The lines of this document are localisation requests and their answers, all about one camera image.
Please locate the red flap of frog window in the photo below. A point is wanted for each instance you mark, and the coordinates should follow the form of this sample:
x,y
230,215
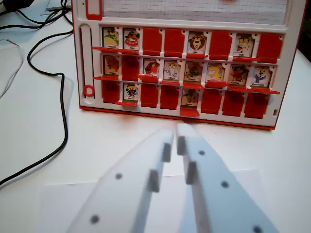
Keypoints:
x,y
104,49

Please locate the black box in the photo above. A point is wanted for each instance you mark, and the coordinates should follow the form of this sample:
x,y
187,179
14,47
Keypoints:
x,y
14,4

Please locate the red and white game board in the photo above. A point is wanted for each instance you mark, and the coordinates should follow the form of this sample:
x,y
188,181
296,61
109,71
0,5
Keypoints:
x,y
184,25

